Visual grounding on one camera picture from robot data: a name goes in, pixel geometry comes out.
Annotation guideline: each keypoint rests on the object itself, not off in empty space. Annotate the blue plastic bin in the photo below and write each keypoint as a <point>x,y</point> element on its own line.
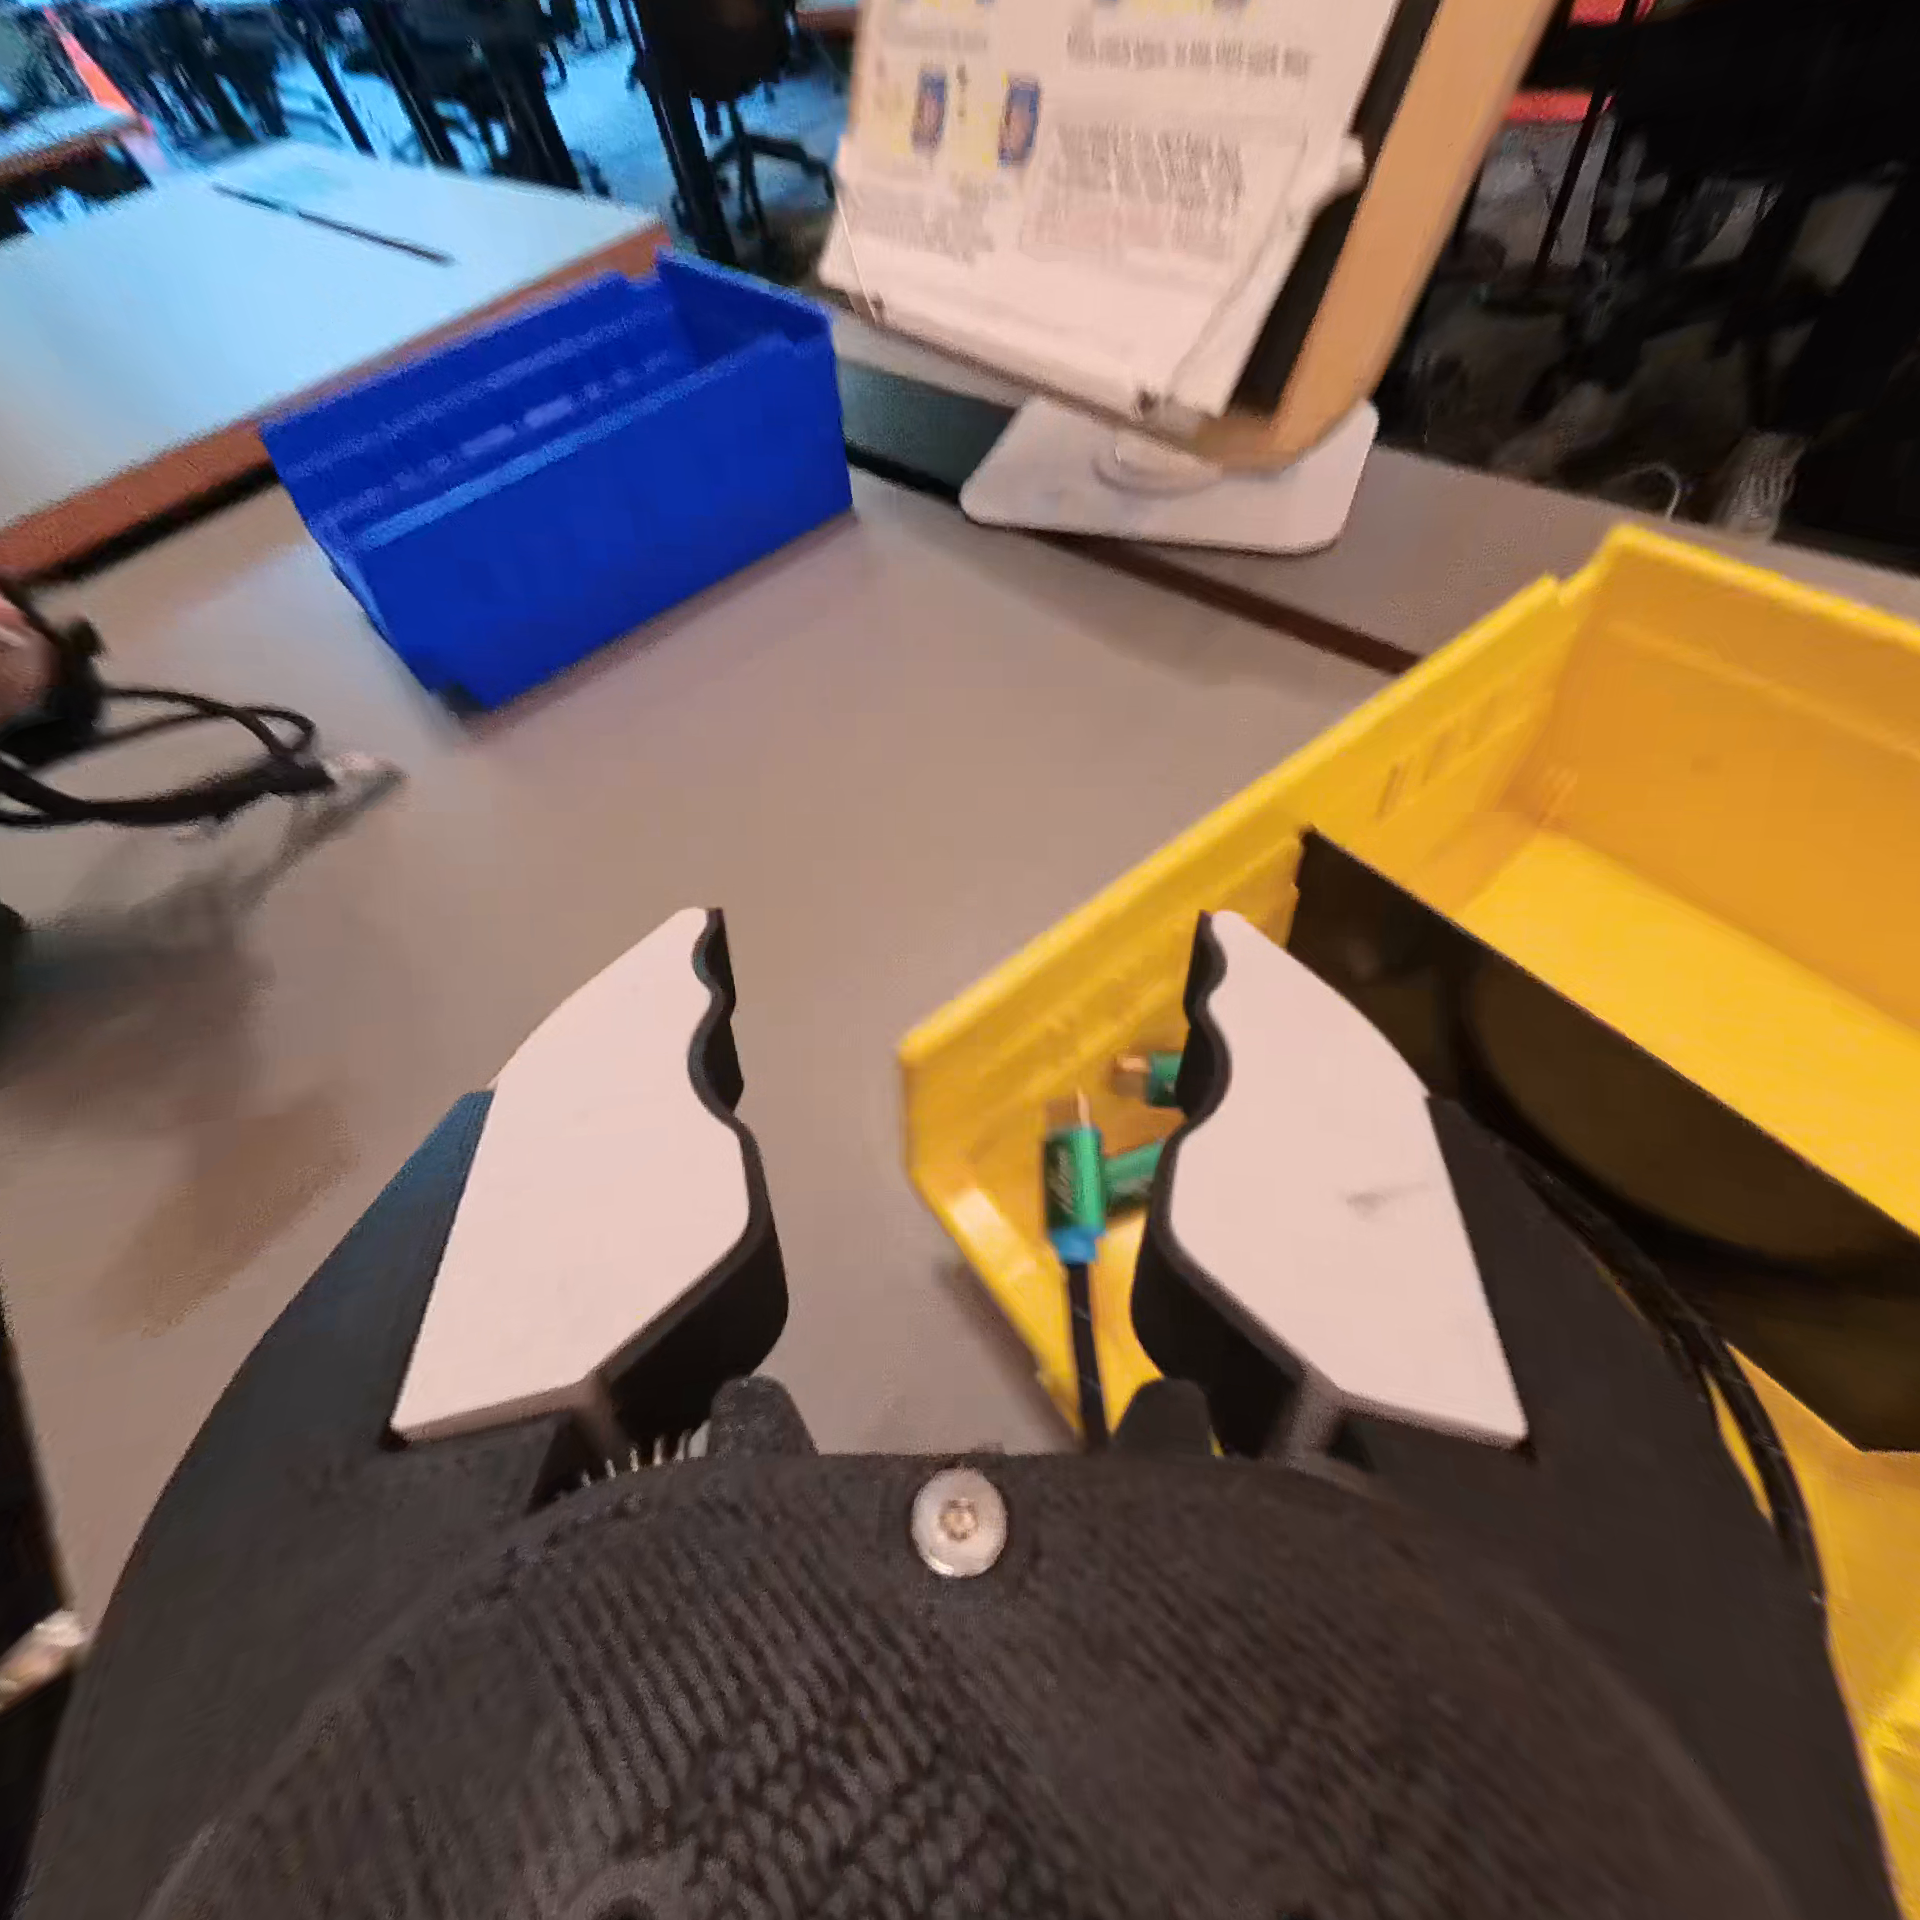
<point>599,523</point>

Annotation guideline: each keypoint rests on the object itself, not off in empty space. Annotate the black bin divider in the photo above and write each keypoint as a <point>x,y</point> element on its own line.
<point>1394,961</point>

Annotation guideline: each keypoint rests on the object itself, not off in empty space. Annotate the grey desk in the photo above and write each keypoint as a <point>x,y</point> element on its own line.
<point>840,750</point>

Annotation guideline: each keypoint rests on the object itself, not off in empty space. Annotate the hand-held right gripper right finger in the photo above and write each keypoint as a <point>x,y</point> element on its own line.
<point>1320,1185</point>

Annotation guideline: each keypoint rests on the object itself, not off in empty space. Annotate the grey table wooden edge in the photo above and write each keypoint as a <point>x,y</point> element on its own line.
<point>224,330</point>

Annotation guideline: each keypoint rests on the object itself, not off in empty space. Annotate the printed instruction sheet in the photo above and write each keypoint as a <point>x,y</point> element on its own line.
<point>1108,195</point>

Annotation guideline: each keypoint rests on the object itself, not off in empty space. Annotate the black office chair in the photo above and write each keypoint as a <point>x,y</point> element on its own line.
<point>735,60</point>

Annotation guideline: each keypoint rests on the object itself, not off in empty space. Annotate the yellow plastic bin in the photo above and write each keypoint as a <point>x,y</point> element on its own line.
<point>1681,721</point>

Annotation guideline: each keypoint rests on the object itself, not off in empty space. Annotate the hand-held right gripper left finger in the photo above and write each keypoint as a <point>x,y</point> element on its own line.
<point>599,1185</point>

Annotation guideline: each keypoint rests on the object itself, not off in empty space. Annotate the wooden document stand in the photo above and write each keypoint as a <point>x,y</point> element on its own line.
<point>1424,225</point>

